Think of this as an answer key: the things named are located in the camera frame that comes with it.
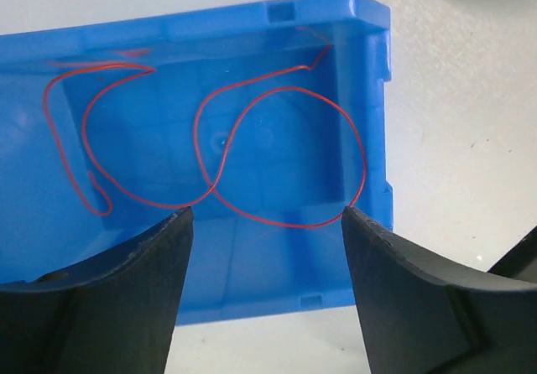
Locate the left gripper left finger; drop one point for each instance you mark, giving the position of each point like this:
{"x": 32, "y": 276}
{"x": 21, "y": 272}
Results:
{"x": 114, "y": 312}

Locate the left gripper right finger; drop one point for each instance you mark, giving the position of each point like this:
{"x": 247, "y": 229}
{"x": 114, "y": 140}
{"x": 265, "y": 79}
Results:
{"x": 423, "y": 313}

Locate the blue plastic bin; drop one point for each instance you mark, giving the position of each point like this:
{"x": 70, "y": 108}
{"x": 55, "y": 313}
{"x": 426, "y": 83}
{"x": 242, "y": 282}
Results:
{"x": 267, "y": 117}

